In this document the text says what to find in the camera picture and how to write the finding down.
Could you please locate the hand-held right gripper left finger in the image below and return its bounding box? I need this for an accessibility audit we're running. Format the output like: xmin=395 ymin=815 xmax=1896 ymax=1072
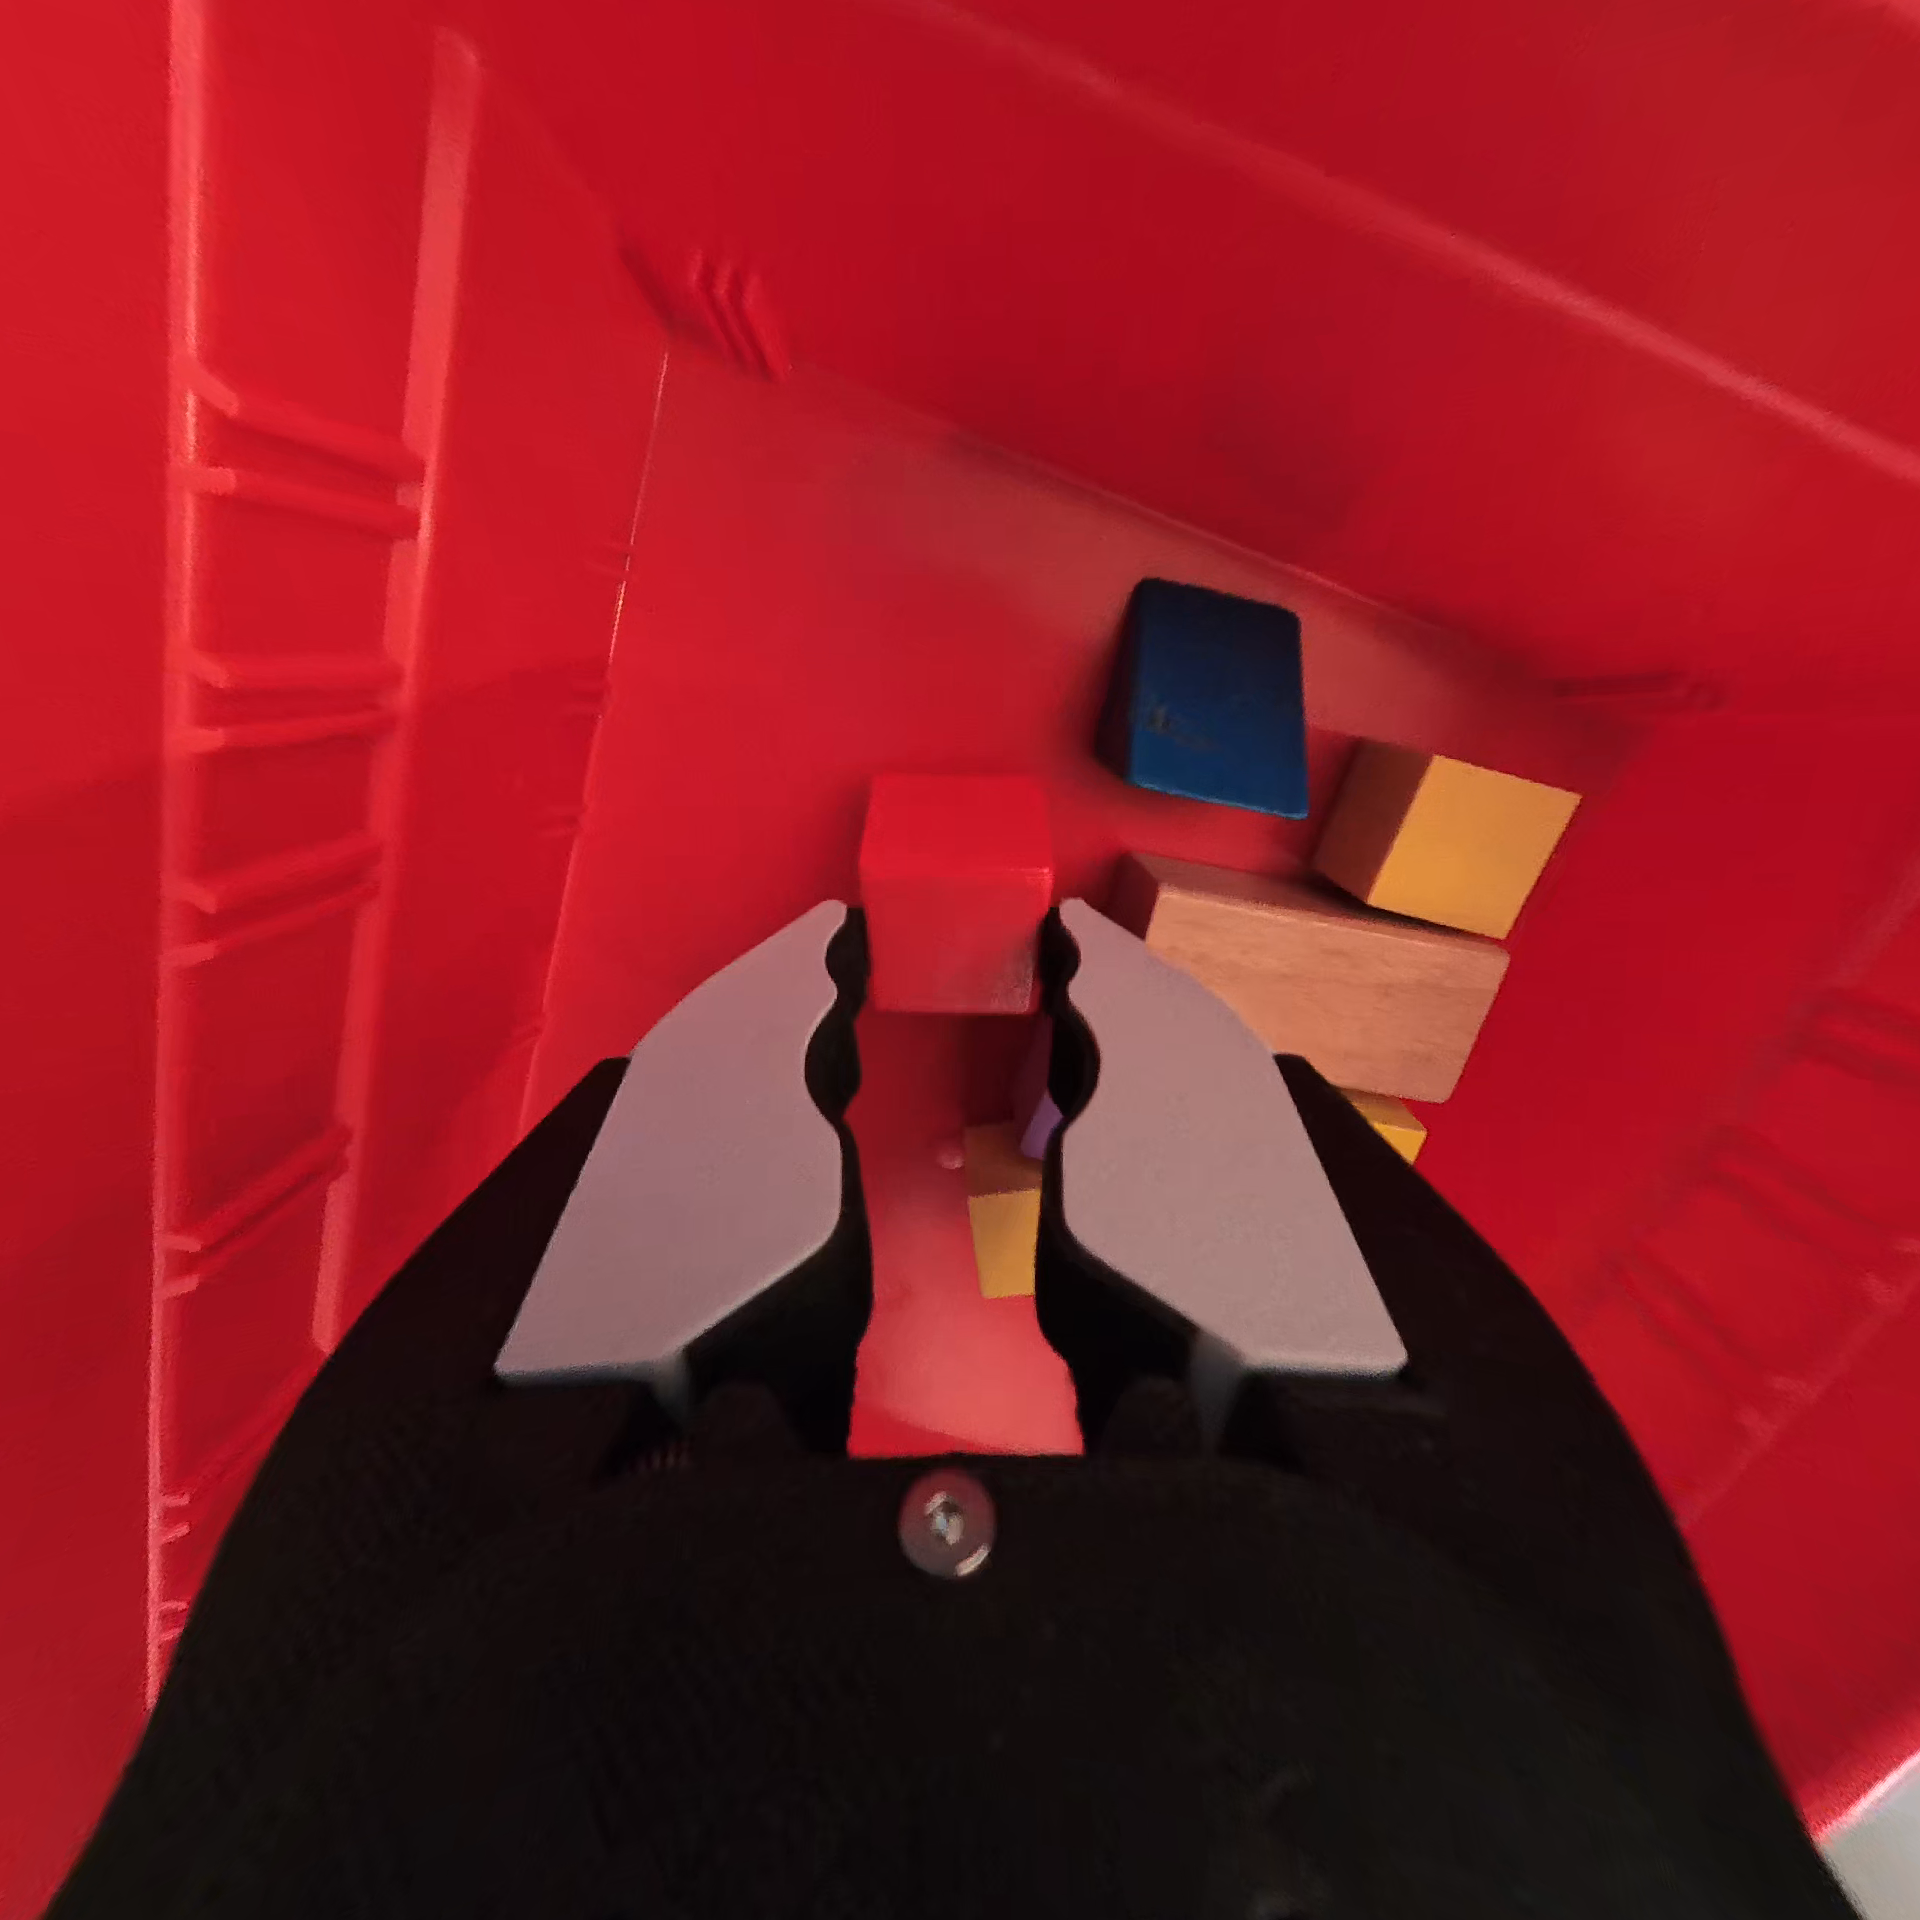
xmin=495 ymin=901 xmax=874 ymax=1448

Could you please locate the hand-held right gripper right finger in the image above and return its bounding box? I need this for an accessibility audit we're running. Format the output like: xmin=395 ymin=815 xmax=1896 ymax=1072
xmin=1035 ymin=896 xmax=1413 ymax=1448

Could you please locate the natural wood rectangular block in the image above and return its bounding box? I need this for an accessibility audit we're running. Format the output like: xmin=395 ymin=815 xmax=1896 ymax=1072
xmin=1110 ymin=855 xmax=1510 ymax=1103

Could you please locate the red wooden block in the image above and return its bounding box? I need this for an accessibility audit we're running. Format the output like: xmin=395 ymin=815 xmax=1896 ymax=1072
xmin=856 ymin=775 xmax=1056 ymax=1016

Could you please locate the small yellow wooden cube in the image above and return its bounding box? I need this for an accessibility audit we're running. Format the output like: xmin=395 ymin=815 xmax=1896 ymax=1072
xmin=1311 ymin=738 xmax=1584 ymax=941

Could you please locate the dark blue wedge block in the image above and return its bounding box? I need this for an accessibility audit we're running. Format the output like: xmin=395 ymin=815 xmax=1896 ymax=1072
xmin=1095 ymin=576 xmax=1311 ymax=823

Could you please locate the red plastic bin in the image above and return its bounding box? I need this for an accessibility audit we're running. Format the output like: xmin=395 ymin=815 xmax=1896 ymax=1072
xmin=0 ymin=0 xmax=1920 ymax=1854

